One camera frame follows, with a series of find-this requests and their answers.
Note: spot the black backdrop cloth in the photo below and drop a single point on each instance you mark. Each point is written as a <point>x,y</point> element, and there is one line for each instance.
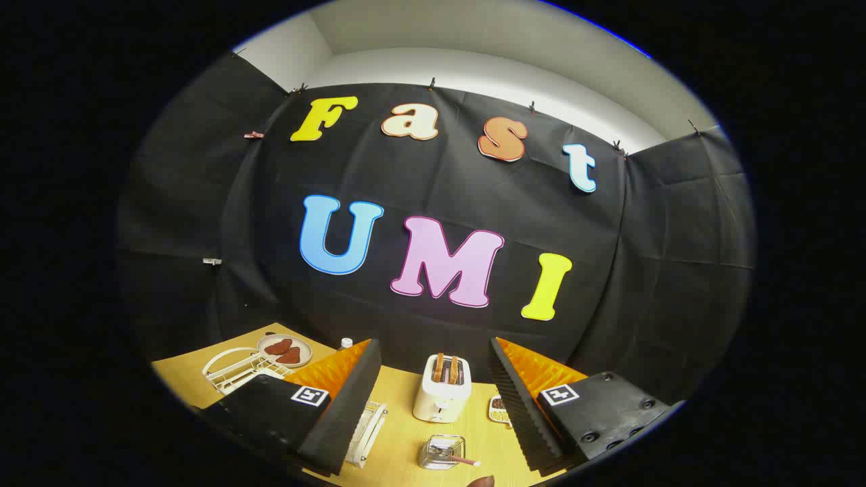
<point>270,223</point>

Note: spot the red sausage piece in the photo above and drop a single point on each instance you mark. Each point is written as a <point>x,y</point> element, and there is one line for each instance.
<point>291,356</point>
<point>277,347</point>

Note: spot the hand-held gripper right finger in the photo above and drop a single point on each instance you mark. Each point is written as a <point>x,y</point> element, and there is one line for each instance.
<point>517,406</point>

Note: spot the white toaster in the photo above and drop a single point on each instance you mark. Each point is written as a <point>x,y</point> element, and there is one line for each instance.
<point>440,399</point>

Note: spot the small plate with sausages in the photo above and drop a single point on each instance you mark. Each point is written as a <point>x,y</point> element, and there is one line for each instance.
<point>303,346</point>

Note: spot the toast slice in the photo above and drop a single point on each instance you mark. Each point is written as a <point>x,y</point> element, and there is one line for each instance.
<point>454,370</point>
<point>439,367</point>

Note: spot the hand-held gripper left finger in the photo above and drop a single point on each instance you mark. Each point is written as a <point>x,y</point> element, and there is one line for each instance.
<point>352,399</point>

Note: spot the white divided snack dish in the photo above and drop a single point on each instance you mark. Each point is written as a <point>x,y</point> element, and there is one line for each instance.
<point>499,409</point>

